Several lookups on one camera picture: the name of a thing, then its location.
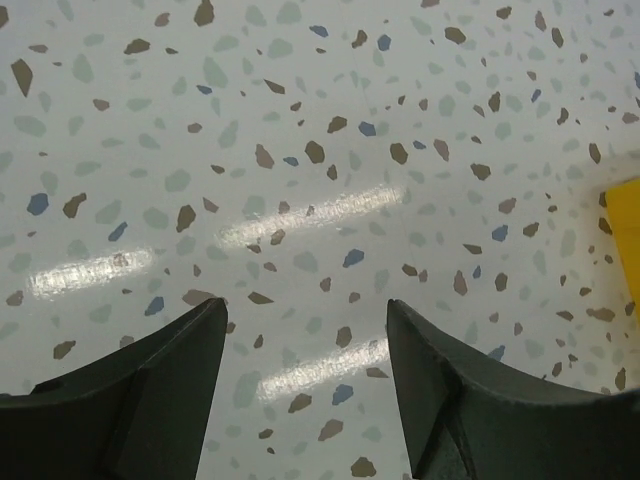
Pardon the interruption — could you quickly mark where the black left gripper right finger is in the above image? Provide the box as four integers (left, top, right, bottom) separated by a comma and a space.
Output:
387, 300, 639, 479

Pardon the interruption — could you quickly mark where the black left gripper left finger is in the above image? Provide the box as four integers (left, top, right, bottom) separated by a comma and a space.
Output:
1, 298, 228, 479

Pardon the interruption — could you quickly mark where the yellow plastic bin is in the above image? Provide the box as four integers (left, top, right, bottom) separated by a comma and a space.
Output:
605, 178, 640, 309

